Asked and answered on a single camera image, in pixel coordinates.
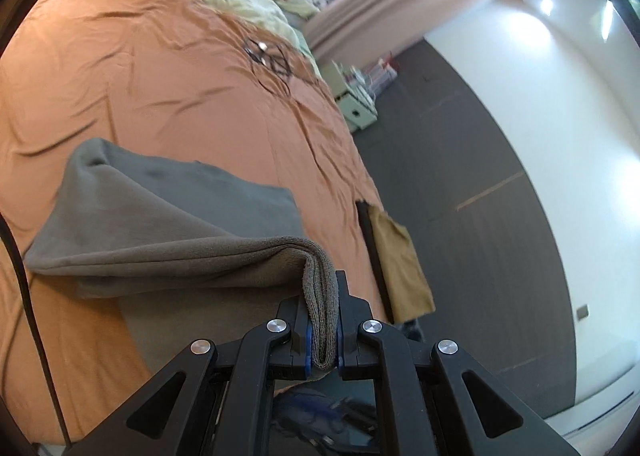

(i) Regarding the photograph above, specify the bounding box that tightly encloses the left hand-held gripper cable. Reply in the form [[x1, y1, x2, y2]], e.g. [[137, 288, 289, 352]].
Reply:
[[0, 213, 71, 447]]

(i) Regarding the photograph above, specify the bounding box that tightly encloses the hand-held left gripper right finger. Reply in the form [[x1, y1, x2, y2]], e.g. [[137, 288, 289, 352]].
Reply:
[[336, 272, 576, 456]]

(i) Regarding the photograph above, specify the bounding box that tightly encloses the grey t-shirt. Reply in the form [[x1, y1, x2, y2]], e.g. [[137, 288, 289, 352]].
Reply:
[[22, 138, 342, 377]]

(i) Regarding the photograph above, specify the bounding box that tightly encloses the pale green nightstand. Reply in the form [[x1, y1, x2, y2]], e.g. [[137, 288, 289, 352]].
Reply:
[[320, 60, 378, 134]]

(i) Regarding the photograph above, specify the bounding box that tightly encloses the tangled black cable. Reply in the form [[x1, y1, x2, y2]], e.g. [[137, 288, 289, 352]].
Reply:
[[244, 38, 321, 96]]

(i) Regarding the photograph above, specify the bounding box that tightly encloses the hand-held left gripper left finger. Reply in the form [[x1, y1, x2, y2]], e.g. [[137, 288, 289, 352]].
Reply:
[[65, 297, 313, 456]]

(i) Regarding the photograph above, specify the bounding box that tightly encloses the mustard brown folded garment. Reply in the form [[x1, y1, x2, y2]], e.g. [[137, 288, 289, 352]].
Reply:
[[369, 206, 436, 324]]

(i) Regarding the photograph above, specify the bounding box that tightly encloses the orange blanket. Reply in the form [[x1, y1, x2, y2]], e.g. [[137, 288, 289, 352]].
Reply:
[[0, 0, 396, 444]]

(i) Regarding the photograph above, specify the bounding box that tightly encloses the striped gift bag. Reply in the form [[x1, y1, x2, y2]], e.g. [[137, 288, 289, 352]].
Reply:
[[367, 58, 398, 91]]

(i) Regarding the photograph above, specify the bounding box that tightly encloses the ceiling strip light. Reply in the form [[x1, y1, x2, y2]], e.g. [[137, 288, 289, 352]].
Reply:
[[600, 0, 617, 41]]

